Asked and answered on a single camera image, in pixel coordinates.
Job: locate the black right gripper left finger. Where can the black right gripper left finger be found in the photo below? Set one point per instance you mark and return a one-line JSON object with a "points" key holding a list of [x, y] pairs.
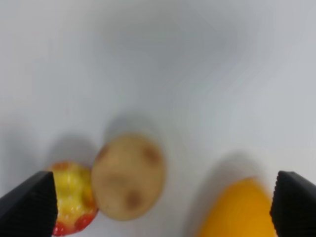
{"points": [[30, 209]]}

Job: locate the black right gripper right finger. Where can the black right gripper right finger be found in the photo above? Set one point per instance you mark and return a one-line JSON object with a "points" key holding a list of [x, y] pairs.
{"points": [[293, 209]]}

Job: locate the beige toy potato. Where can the beige toy potato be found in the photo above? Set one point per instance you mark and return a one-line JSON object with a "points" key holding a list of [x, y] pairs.
{"points": [[128, 176]]}

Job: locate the red yellow toy strawberry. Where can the red yellow toy strawberry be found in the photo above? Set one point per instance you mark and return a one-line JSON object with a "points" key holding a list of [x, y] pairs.
{"points": [[75, 201]]}

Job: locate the yellow toy mango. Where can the yellow toy mango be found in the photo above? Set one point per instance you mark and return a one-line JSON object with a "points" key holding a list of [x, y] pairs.
{"points": [[241, 210]]}

